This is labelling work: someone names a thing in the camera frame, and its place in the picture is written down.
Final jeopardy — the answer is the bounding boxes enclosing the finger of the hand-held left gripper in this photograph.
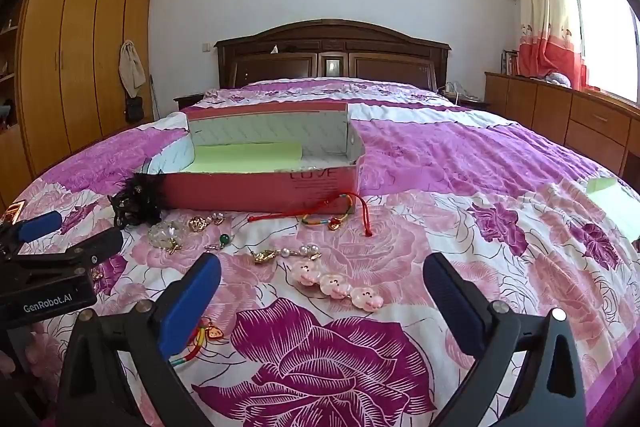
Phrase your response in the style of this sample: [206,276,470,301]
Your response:
[10,227,124,269]
[0,211,64,254]

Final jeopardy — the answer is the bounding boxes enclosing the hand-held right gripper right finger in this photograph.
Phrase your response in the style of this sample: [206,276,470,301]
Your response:
[422,252,587,427]

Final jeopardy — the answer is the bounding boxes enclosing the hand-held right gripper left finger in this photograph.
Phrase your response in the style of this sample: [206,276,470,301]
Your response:
[56,253,222,427]

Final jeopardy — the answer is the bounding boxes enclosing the black feather hair accessory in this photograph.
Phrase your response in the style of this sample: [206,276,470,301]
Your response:
[107,159,164,229]

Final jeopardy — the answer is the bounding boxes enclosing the green bead earring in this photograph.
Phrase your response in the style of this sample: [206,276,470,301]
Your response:
[205,233,234,252]

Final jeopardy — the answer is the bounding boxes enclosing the gold pearl hair clip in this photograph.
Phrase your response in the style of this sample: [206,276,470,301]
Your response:
[250,244,321,266]

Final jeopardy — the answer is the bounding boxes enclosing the pink cardboard box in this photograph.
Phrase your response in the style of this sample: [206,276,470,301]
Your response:
[145,103,366,212]

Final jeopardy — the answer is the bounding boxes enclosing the pink pig hair clip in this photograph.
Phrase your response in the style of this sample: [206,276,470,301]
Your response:
[291,259,384,311]

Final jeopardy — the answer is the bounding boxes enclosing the colourful braided bracelet gold pendant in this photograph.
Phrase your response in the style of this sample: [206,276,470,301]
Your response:
[170,316,226,368]
[301,211,351,231]

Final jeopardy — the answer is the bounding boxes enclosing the red string bracelet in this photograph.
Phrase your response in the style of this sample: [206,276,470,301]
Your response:
[248,192,374,238]

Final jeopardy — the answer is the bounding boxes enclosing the pink floral bedspread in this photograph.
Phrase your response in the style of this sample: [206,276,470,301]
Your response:
[10,77,640,427]

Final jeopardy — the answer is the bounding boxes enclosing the light green paper sheet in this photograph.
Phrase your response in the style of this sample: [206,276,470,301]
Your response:
[585,177,640,244]
[192,143,303,172]

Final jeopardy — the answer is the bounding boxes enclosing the wooden wardrobe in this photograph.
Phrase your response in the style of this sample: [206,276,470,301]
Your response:
[0,0,158,208]

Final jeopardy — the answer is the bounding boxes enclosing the dark wooden nightstand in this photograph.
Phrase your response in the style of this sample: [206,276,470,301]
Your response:
[173,93,206,110]

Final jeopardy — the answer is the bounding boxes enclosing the beige hanging bag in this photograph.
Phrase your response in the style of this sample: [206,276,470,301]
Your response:
[118,40,147,98]

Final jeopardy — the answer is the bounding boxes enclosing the wooden side cabinet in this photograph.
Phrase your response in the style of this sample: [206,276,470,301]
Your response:
[484,72,640,180]

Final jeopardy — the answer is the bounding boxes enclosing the dark wooden headboard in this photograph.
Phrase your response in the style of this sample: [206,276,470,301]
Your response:
[214,19,451,95]

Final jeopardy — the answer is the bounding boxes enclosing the cream and red curtain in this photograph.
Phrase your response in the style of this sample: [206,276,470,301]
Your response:
[512,0,589,90]

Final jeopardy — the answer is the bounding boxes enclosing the window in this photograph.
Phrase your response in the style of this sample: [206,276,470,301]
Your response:
[567,0,640,104]

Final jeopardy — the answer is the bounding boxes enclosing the white cables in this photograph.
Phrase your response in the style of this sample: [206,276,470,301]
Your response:
[442,82,482,104]

